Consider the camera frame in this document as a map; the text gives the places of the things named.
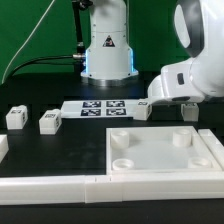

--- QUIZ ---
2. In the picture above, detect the white front fence rail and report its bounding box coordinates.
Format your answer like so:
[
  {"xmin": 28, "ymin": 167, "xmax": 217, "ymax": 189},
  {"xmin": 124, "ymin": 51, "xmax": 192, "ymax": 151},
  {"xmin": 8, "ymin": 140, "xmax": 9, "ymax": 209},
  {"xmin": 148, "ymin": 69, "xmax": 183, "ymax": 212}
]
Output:
[{"xmin": 0, "ymin": 172, "xmax": 224, "ymax": 205}]

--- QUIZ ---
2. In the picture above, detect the white square tabletop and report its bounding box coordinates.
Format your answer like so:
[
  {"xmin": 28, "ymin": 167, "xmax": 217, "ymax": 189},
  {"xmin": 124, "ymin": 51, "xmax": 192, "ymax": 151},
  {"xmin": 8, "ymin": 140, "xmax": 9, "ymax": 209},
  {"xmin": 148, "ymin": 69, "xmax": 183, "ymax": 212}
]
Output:
[{"xmin": 106, "ymin": 126, "xmax": 224, "ymax": 175}]

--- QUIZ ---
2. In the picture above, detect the white marker base plate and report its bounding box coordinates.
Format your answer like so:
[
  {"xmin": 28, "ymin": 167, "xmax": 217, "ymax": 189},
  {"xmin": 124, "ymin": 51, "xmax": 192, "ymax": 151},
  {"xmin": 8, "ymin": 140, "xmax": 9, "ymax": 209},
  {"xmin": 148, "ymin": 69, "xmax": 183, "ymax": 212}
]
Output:
[{"xmin": 61, "ymin": 99, "xmax": 137, "ymax": 119}]

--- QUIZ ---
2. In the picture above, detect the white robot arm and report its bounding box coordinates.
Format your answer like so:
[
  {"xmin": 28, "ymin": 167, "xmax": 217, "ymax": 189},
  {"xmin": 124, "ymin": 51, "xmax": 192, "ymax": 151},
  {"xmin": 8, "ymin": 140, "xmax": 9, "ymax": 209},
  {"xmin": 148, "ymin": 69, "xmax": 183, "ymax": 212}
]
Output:
[{"xmin": 81, "ymin": 0, "xmax": 224, "ymax": 104}]

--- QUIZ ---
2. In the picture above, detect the white cable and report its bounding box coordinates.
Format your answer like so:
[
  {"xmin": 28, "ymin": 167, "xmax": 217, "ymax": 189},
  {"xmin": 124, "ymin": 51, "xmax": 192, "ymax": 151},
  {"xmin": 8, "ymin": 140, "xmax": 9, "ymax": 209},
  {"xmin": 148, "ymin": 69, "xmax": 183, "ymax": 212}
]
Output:
[{"xmin": 1, "ymin": 0, "xmax": 57, "ymax": 85}]

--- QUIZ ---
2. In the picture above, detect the black cable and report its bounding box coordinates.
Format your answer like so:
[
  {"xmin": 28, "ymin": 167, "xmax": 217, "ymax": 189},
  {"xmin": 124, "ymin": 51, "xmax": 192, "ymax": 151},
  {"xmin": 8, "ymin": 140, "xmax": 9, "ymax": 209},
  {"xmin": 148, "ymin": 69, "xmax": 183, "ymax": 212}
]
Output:
[{"xmin": 4, "ymin": 54, "xmax": 87, "ymax": 81}]

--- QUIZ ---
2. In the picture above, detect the white left fence piece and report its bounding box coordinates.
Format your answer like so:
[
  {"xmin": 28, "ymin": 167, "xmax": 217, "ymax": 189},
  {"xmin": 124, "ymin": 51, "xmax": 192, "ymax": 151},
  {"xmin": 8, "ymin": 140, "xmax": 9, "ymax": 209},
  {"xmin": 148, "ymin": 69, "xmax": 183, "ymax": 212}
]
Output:
[{"xmin": 0, "ymin": 135, "xmax": 9, "ymax": 162}]

